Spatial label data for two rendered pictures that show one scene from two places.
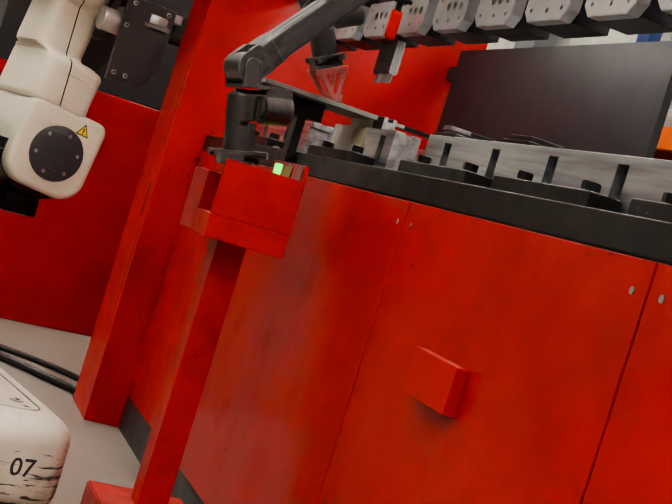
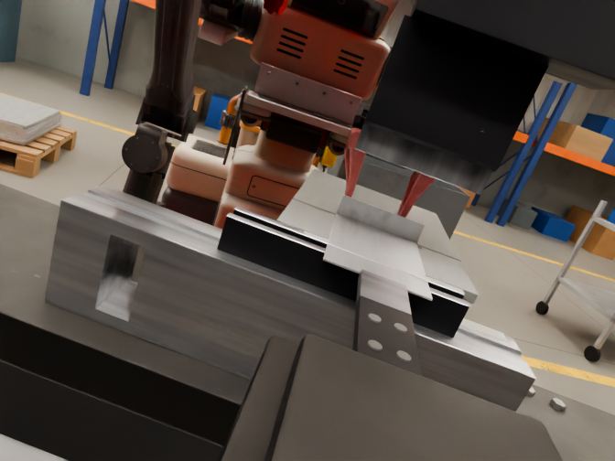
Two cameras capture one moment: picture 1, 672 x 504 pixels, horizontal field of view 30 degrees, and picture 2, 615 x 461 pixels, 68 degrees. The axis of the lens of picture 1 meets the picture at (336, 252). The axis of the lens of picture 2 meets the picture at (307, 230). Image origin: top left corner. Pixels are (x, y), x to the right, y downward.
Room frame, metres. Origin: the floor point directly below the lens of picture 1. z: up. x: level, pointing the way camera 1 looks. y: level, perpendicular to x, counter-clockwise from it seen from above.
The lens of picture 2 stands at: (2.89, -0.33, 1.12)
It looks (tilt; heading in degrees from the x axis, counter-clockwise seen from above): 19 degrees down; 112
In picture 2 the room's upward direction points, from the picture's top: 20 degrees clockwise
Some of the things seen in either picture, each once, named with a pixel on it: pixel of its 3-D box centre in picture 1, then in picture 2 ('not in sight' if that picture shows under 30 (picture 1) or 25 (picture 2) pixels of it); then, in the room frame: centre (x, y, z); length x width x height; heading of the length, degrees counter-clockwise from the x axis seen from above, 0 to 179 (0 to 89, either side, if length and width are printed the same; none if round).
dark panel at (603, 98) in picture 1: (530, 130); not in sight; (3.21, -0.38, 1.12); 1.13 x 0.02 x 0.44; 20
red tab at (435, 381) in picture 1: (434, 380); not in sight; (1.80, -0.19, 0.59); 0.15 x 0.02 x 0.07; 20
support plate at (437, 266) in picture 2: (310, 98); (374, 219); (2.76, 0.15, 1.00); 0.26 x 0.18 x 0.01; 110
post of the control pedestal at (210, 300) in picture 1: (188, 373); not in sight; (2.42, 0.20, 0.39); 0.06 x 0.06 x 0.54; 22
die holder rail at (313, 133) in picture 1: (290, 139); not in sight; (3.33, 0.20, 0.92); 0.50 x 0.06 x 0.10; 20
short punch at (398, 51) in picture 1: (388, 62); (444, 110); (2.82, 0.01, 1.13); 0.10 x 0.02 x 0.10; 20
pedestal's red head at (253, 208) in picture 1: (242, 196); not in sight; (2.42, 0.20, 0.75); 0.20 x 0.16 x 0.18; 22
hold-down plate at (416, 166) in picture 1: (442, 176); not in sight; (2.23, -0.14, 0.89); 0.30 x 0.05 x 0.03; 20
